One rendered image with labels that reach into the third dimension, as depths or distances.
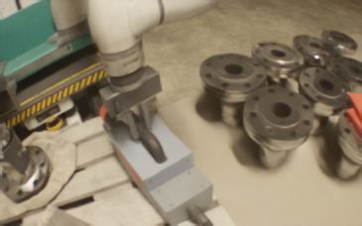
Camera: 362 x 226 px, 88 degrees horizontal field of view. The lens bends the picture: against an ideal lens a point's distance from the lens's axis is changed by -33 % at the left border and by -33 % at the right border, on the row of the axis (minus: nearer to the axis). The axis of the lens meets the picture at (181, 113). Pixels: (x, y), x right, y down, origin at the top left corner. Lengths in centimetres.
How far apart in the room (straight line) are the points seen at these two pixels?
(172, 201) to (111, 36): 39
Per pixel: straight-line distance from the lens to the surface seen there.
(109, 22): 44
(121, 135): 70
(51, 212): 75
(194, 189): 62
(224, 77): 93
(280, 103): 86
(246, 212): 86
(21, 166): 89
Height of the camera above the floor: 79
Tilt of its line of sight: 42 degrees down
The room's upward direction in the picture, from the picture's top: 8 degrees counter-clockwise
